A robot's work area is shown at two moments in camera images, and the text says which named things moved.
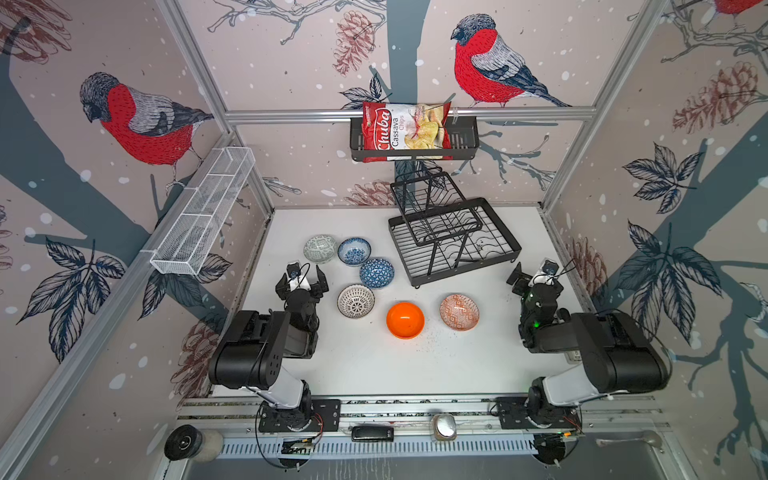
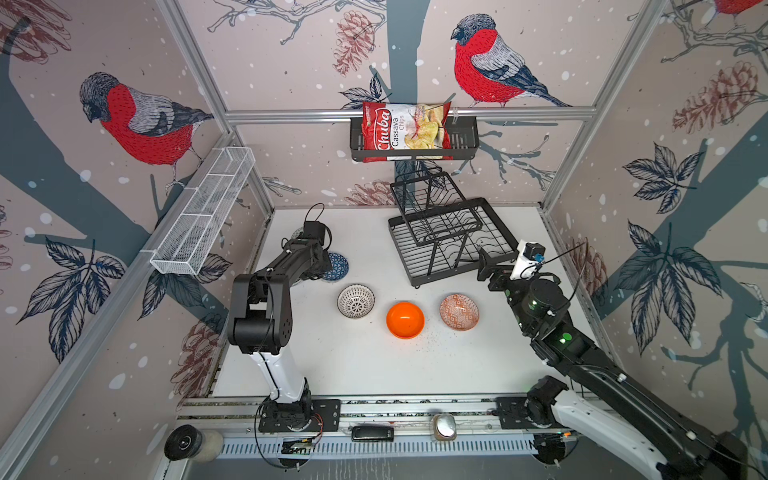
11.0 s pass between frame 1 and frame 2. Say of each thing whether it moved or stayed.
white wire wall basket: stayed
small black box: stayed
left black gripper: moved
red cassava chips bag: stayed
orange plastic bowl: stayed
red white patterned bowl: stayed
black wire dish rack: stayed
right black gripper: moved
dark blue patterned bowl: moved
